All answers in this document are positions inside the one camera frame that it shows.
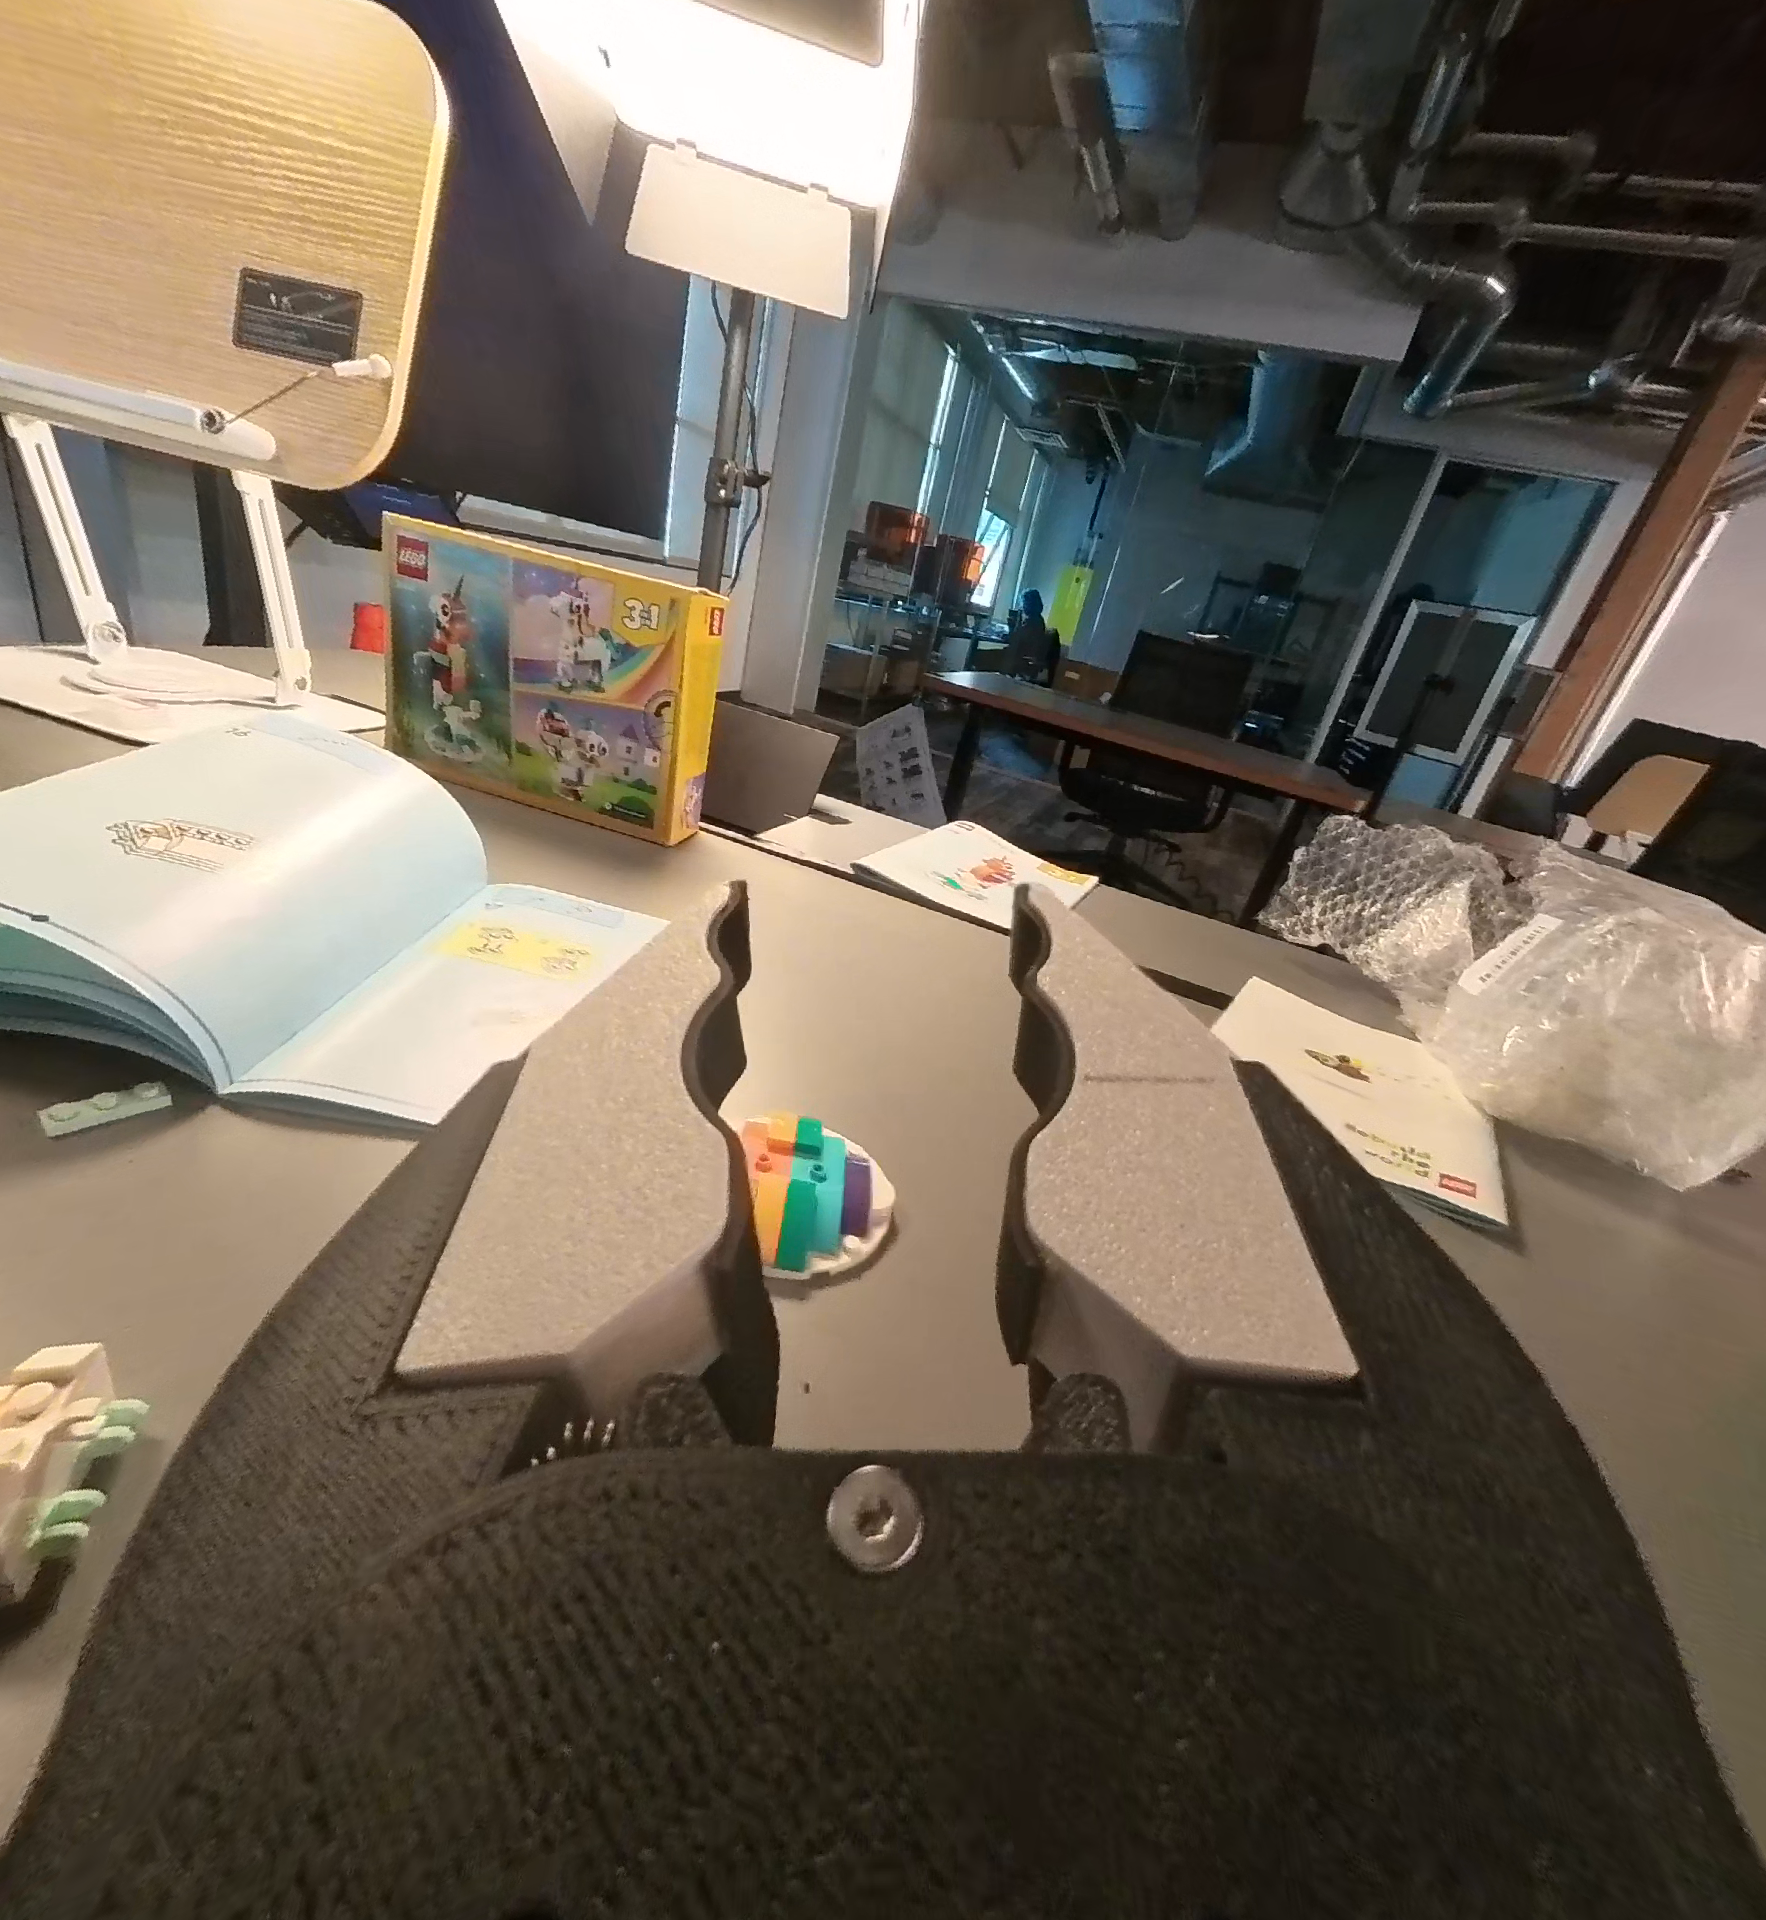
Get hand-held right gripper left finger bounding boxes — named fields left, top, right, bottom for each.
left=394, top=883, right=784, bottom=1445

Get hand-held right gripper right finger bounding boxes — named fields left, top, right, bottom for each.
left=1002, top=885, right=1359, bottom=1452

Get rainbow lego build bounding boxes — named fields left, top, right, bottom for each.
left=736, top=1111, right=903, bottom=1288

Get light green lego plate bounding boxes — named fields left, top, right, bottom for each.
left=38, top=1081, right=174, bottom=1139

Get yellow lego box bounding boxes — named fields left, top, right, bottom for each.
left=379, top=510, right=730, bottom=850

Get leaflet with yellow figure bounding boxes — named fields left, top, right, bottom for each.
left=1211, top=977, right=1510, bottom=1234

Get bubble wrap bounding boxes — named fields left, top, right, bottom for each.
left=1256, top=813, right=1543, bottom=1039

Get leaflet with orange figure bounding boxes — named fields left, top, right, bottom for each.
left=851, top=821, right=1104, bottom=912

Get open light blue instruction booklet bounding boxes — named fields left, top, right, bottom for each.
left=0, top=713, right=670, bottom=1131

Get long wooden table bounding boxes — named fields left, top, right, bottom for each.
left=920, top=667, right=1377, bottom=919

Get black office chair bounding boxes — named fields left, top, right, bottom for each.
left=1058, top=630, right=1252, bottom=891

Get grey laptop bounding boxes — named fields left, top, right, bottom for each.
left=704, top=694, right=843, bottom=836

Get clear plastic bag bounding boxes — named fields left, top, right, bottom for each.
left=1421, top=858, right=1766, bottom=1193

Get printed paper sheet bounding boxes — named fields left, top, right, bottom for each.
left=854, top=706, right=962, bottom=823

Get tan chair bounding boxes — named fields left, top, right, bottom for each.
left=1578, top=750, right=1712, bottom=860

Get black light stand pole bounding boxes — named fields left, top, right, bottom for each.
left=694, top=286, right=773, bottom=702

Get dark monitor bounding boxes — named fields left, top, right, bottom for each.
left=371, top=0, right=694, bottom=546

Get white studio light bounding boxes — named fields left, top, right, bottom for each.
left=493, top=0, right=948, bottom=319

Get metal ceiling ducts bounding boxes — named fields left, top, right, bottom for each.
left=958, top=0, right=1766, bottom=501

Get wooden book stand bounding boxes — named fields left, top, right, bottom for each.
left=0, top=0, right=453, bottom=710

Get wooden post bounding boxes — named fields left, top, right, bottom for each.
left=1520, top=343, right=1766, bottom=785

